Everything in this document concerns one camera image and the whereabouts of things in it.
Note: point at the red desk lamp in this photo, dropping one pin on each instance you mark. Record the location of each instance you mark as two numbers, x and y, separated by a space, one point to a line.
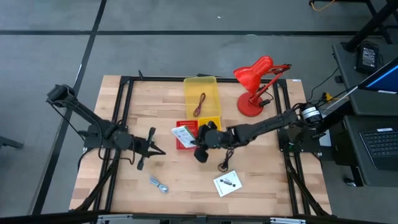
248 104

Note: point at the computer monitor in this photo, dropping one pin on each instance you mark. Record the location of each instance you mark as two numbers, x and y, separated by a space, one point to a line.
384 79

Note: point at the black side desk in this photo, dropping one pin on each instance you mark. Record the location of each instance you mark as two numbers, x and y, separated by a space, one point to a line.
363 102

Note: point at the black power adapter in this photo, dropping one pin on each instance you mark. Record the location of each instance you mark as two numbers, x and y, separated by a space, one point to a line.
368 57

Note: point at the silver metal bracket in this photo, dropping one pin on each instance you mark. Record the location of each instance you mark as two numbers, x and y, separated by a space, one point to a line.
115 218
287 221

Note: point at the black furniture leg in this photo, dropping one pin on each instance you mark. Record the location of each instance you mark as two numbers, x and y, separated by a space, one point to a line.
9 142

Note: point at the large yellow translucent bin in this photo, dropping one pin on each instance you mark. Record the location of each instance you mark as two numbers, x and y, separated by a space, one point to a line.
211 93

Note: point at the small yellow plastic basket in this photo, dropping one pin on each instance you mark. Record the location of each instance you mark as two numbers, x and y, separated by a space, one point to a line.
202 119

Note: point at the black stand leg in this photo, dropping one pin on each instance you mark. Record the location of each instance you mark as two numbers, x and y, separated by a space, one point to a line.
370 25

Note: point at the white card reader box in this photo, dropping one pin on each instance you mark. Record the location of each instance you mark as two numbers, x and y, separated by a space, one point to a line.
231 189

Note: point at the black laptop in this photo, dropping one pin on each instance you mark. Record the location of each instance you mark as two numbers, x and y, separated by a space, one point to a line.
379 143

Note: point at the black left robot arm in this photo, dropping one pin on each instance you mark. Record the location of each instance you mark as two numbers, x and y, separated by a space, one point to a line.
82 111

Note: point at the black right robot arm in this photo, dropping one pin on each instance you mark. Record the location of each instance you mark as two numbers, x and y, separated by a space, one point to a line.
264 126

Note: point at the small red plastic basket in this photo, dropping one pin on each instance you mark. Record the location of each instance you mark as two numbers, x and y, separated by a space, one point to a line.
180 123

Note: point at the white box with printed label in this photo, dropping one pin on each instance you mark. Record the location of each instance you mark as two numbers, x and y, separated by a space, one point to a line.
183 137

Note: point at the black overhead beam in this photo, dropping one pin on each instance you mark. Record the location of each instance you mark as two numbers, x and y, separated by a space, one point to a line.
186 217

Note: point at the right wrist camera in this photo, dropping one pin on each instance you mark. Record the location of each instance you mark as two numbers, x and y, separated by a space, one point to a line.
201 155

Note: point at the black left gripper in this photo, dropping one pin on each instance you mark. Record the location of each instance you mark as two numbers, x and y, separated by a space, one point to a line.
140 146

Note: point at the black metal table frame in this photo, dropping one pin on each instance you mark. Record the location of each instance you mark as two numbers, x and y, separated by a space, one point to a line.
155 79

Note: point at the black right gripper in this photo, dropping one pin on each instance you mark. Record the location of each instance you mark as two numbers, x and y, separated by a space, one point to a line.
217 138

